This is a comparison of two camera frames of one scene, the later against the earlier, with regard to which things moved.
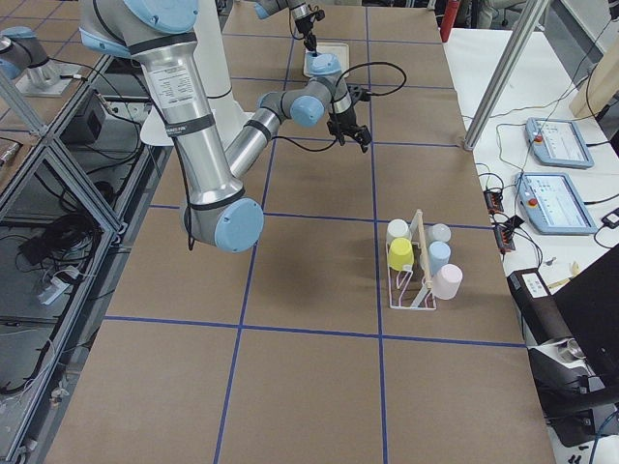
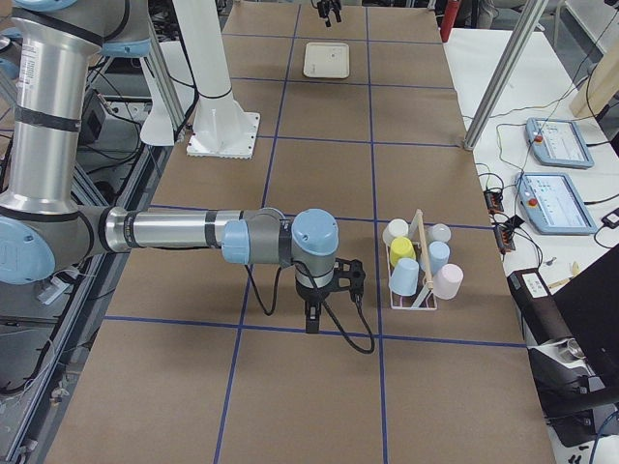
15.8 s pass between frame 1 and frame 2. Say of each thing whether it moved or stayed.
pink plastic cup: stayed
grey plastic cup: stayed
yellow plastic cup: stayed
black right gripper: moved
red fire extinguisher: stayed
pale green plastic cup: stayed
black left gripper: moved
